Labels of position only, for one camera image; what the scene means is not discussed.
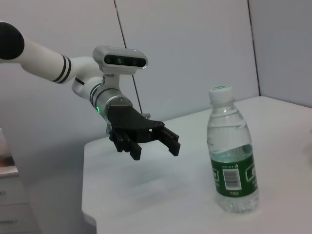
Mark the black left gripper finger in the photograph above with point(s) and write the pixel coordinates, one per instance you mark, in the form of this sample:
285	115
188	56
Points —
126	146
170	142

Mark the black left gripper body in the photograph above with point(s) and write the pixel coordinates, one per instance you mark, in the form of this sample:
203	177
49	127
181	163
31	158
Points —
129	119

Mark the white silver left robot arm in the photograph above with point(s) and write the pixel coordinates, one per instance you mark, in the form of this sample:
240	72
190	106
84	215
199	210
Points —
48	65

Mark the white brown box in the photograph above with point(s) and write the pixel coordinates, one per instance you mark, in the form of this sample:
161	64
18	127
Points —
6	156

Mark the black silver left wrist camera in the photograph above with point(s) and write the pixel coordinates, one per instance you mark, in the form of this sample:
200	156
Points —
119	59

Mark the white drawer cabinet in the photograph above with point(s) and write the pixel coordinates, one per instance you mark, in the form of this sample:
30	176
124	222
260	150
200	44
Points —
14	202

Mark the clear green-label water bottle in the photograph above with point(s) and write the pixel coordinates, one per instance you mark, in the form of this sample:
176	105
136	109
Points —
231	156

